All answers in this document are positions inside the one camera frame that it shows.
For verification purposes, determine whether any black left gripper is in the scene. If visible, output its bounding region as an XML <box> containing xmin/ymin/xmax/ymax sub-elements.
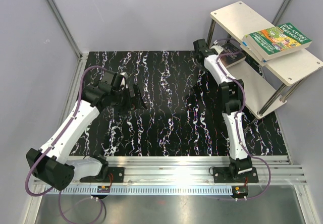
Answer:
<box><xmin>111</xmin><ymin>83</ymin><xmax>146</xmax><ymax>116</ymax></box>

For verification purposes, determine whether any dark Tale of Two Cities book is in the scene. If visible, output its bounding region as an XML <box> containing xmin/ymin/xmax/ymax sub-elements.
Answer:
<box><xmin>220</xmin><ymin>43</ymin><xmax>246</xmax><ymax>68</ymax></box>

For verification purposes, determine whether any lime 65-Storey Treehouse book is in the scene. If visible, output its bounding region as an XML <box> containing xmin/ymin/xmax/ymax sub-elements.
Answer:
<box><xmin>242</xmin><ymin>35</ymin><xmax>266</xmax><ymax>63</ymax></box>

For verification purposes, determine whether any blue back-cover book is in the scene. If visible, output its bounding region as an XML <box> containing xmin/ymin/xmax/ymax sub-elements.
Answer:
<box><xmin>240</xmin><ymin>43</ymin><xmax>266</xmax><ymax>67</ymax></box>

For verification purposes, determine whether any green 104-Storey Treehouse book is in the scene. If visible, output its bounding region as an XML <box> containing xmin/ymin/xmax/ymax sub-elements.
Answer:
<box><xmin>247</xmin><ymin>23</ymin><xmax>312</xmax><ymax>61</ymax></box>

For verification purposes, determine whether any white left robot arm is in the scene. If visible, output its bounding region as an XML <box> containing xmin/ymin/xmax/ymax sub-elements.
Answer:
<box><xmin>25</xmin><ymin>70</ymin><xmax>146</xmax><ymax>195</ymax></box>

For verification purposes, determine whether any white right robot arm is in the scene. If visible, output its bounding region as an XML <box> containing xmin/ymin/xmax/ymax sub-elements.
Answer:
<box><xmin>193</xmin><ymin>39</ymin><xmax>253</xmax><ymax>182</ymax></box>

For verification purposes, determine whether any left controller board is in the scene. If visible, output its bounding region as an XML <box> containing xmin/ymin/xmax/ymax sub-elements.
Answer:
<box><xmin>97</xmin><ymin>186</ymin><xmax>111</xmax><ymax>193</ymax></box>

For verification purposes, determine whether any controller board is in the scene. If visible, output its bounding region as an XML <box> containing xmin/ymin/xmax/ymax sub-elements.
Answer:
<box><xmin>232</xmin><ymin>186</ymin><xmax>249</xmax><ymax>198</ymax></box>
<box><xmin>97</xmin><ymin>186</ymin><xmax>111</xmax><ymax>193</ymax></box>

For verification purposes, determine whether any right controller board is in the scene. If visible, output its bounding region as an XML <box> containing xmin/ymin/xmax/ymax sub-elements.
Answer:
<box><xmin>232</xmin><ymin>186</ymin><xmax>249</xmax><ymax>198</ymax></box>

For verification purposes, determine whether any white two-tier shelf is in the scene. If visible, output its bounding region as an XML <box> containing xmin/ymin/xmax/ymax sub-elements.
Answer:
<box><xmin>207</xmin><ymin>1</ymin><xmax>322</xmax><ymax>119</ymax></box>

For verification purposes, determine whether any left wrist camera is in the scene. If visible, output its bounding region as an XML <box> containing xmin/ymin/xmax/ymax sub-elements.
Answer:
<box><xmin>119</xmin><ymin>72</ymin><xmax>129</xmax><ymax>90</ymax></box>

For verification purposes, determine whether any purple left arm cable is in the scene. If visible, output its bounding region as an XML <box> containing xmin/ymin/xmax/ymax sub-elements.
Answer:
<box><xmin>25</xmin><ymin>66</ymin><xmax>109</xmax><ymax>223</ymax></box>

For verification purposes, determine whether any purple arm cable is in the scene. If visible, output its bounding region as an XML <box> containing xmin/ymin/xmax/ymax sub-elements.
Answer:
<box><xmin>25</xmin><ymin>66</ymin><xmax>109</xmax><ymax>223</ymax></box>
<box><xmin>214</xmin><ymin>38</ymin><xmax>272</xmax><ymax>201</ymax></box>

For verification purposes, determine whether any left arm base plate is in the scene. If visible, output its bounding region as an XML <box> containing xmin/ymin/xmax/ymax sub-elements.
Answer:
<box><xmin>80</xmin><ymin>167</ymin><xmax>125</xmax><ymax>183</ymax></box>

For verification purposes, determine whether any slotted cable duct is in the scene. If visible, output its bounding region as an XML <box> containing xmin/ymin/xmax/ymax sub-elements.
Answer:
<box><xmin>44</xmin><ymin>185</ymin><xmax>249</xmax><ymax>195</ymax></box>

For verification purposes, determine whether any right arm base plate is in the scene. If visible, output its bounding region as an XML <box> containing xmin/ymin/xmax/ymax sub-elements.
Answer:
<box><xmin>208</xmin><ymin>166</ymin><xmax>259</xmax><ymax>184</ymax></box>

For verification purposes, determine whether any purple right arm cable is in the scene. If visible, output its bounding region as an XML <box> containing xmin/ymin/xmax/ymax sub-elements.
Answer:
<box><xmin>214</xmin><ymin>38</ymin><xmax>272</xmax><ymax>201</ymax></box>

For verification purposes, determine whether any aluminium frame rail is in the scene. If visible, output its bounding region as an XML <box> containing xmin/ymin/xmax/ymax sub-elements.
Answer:
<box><xmin>107</xmin><ymin>155</ymin><xmax>307</xmax><ymax>186</ymax></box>

